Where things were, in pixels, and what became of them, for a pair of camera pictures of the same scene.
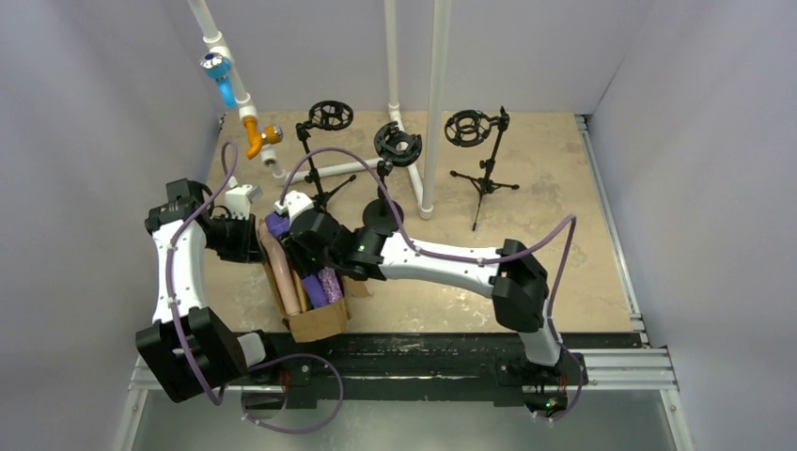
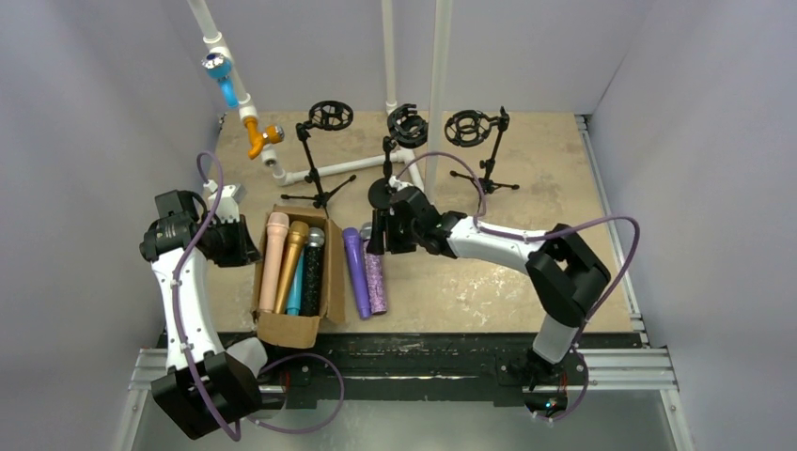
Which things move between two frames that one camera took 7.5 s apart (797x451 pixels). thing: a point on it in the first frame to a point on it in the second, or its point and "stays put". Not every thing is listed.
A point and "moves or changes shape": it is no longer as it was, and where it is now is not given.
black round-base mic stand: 396,148 moves or changes shape
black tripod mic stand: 468,128 stays put
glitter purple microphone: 331,284 to 375,268
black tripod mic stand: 328,115 stays put
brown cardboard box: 313,323 moves or changes shape
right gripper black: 296,242 to 391,227
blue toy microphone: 218,66 stays put
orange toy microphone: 271,134 stays put
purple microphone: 279,226 to 353,245
